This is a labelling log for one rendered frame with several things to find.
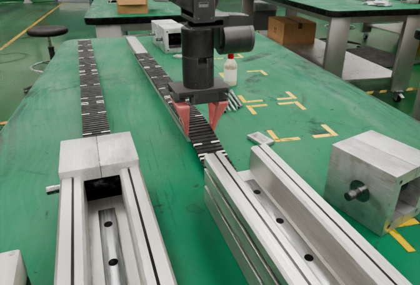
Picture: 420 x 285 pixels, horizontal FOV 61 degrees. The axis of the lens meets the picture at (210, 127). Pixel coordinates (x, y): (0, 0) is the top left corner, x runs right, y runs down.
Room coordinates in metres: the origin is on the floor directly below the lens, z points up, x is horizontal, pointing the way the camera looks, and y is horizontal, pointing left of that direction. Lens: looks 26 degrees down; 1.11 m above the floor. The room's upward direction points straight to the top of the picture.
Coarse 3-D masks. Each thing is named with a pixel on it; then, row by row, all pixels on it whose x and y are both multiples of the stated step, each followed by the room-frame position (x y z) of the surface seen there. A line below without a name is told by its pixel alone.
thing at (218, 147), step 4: (212, 144) 0.58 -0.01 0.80; (216, 144) 0.58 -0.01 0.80; (220, 144) 0.58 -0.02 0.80; (196, 148) 0.57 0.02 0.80; (200, 148) 0.57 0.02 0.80; (204, 148) 0.57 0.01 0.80; (208, 148) 0.57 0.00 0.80; (212, 148) 0.57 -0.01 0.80; (216, 148) 0.57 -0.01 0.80; (220, 148) 0.57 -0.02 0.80; (196, 152) 0.56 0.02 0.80; (200, 152) 0.55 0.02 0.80; (204, 152) 0.56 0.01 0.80
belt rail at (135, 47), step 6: (132, 36) 1.55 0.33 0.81; (126, 42) 1.53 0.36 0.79; (132, 42) 1.42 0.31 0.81; (138, 42) 1.42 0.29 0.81; (132, 48) 1.34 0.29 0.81; (138, 48) 1.32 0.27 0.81; (144, 72) 1.10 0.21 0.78; (150, 78) 1.01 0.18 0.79; (156, 90) 0.92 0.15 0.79; (162, 96) 0.87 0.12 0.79; (168, 108) 0.79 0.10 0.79; (174, 114) 0.73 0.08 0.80; (174, 120) 0.73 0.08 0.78; (180, 126) 0.68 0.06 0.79; (186, 138) 0.64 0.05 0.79
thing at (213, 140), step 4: (196, 140) 0.59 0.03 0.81; (200, 140) 0.59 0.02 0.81; (204, 140) 0.59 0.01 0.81; (208, 140) 0.59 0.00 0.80; (212, 140) 0.59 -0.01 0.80; (216, 140) 0.60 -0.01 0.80; (192, 144) 0.58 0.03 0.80; (196, 144) 0.58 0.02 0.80; (200, 144) 0.58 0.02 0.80; (204, 144) 0.58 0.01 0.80; (208, 144) 0.58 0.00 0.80
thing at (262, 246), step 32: (224, 160) 0.42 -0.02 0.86; (256, 160) 0.44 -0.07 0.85; (224, 192) 0.36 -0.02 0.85; (256, 192) 0.38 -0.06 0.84; (288, 192) 0.36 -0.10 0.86; (224, 224) 0.36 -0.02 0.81; (256, 224) 0.29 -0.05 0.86; (288, 224) 0.32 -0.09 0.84; (320, 224) 0.29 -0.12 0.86; (256, 256) 0.27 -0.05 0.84; (288, 256) 0.24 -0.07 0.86; (320, 256) 0.28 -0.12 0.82; (352, 256) 0.25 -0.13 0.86
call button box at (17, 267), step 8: (0, 256) 0.27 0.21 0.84; (8, 256) 0.27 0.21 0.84; (16, 256) 0.27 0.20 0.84; (0, 264) 0.26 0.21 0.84; (8, 264) 0.26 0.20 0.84; (16, 264) 0.26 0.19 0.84; (24, 264) 0.28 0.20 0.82; (0, 272) 0.25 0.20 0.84; (8, 272) 0.25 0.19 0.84; (16, 272) 0.25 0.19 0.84; (24, 272) 0.27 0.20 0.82; (0, 280) 0.24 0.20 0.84; (8, 280) 0.24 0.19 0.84; (16, 280) 0.24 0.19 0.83; (24, 280) 0.26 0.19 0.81
